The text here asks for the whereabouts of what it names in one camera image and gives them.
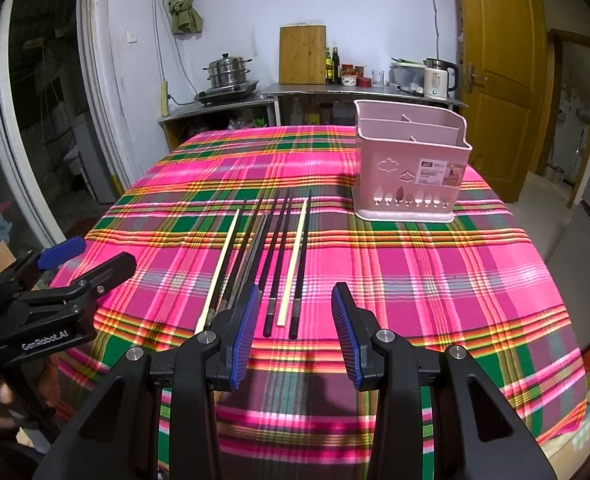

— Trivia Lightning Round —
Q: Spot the black chopstick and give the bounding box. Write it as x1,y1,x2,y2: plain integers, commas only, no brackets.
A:
214,198,266,316
288,196,312,339
262,198,293,338
258,190,290,295
206,200,247,326
228,214,269,309

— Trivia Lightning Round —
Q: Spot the cream chopstick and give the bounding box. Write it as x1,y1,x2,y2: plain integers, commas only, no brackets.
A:
195,209,240,334
276,198,309,327

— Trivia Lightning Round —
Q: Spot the steel kitchen shelf table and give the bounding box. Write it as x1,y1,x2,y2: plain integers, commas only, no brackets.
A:
260,84,466,126

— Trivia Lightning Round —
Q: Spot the person left hand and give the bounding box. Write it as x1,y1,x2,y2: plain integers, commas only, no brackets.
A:
0,356,60,429

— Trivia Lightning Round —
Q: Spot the pink plaid tablecloth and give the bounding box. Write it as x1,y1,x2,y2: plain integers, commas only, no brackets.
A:
54,126,587,479

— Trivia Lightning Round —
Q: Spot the pink plastic utensil holder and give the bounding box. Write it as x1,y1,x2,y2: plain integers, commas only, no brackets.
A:
352,100,472,223

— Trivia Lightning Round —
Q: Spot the yellow power strip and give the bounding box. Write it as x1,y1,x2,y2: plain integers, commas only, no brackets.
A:
159,79,169,117

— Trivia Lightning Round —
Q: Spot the induction cooktop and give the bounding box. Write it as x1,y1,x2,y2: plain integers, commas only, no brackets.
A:
195,80,258,105

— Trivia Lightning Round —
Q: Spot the low steel shelf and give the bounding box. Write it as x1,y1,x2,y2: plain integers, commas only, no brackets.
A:
158,94,280,151

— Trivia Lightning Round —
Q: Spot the steel steamer pot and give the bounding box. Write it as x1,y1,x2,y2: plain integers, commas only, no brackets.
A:
204,53,252,88

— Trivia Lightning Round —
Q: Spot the drinking glass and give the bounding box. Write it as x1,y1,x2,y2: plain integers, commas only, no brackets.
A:
372,70,385,88

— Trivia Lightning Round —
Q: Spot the red lid jar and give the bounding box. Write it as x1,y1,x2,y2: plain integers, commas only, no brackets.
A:
340,64,359,87

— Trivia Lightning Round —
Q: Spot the clear storage box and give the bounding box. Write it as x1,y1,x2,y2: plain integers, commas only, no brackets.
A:
389,58,425,94

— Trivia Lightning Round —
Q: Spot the white electric kettle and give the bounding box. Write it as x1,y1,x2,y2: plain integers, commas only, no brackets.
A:
423,58,459,100

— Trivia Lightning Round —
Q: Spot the dark oil bottle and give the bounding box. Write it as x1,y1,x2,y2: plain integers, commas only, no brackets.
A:
332,46,340,86

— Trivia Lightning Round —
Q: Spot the wooden cutting board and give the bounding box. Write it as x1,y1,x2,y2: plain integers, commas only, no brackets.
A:
278,25,326,84

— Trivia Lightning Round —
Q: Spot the yellow wooden door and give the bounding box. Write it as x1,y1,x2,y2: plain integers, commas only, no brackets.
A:
461,0,545,203

